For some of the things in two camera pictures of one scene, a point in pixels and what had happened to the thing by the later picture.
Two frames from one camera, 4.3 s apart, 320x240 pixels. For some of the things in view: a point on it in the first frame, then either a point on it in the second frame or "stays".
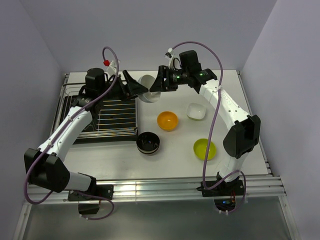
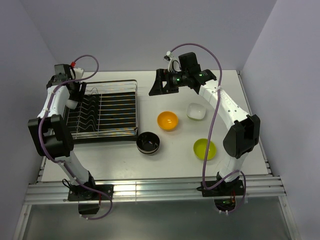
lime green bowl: [200, 148] stays
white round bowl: [147, 80] to [71, 104]
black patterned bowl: [147, 143] stays
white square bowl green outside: [196, 111] stays
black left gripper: [125, 95] to [78, 96]
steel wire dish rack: [112, 118] stays
